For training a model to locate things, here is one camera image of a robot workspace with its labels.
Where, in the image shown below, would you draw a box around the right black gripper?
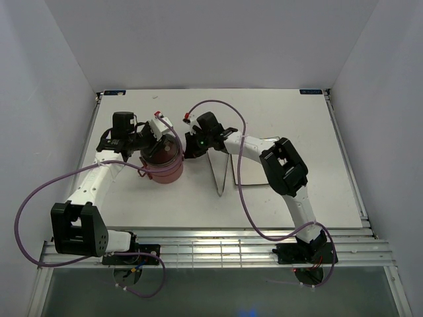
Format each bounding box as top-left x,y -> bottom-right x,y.
184,129 -> 213,159

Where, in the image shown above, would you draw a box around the grey transparent top lid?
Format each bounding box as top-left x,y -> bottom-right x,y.
139,134 -> 180,168

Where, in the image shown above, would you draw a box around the pink lunch bowl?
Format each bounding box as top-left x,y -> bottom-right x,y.
137,156 -> 183,180
150,170 -> 182,184

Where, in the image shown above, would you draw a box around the metal tongs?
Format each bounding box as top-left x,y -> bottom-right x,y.
207,149 -> 230,197

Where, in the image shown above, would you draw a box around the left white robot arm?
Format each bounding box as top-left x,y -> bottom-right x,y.
50,112 -> 173,264

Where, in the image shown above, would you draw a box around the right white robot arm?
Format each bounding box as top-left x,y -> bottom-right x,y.
183,112 -> 338,264

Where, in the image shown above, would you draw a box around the left blue corner label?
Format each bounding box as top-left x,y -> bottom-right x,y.
103,90 -> 126,96

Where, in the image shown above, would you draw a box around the blue corner label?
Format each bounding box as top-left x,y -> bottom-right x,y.
103,90 -> 126,96
299,89 -> 323,95

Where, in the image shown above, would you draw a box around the white square plate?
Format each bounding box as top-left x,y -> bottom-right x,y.
231,155 -> 268,186

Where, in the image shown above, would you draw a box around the right blue corner label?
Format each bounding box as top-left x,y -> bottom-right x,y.
299,89 -> 323,95

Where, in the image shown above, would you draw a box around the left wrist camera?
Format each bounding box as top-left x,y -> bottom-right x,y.
148,111 -> 173,141

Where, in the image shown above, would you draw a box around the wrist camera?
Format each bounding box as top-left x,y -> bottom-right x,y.
182,112 -> 201,135
148,111 -> 173,141

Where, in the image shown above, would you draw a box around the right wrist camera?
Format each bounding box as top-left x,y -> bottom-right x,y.
182,112 -> 201,135

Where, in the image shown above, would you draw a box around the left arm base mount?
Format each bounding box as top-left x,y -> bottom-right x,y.
102,243 -> 161,266

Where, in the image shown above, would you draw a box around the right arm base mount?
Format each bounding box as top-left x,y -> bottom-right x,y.
272,230 -> 338,264

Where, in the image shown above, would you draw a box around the aluminium frame rail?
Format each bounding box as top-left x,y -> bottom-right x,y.
38,227 -> 396,269

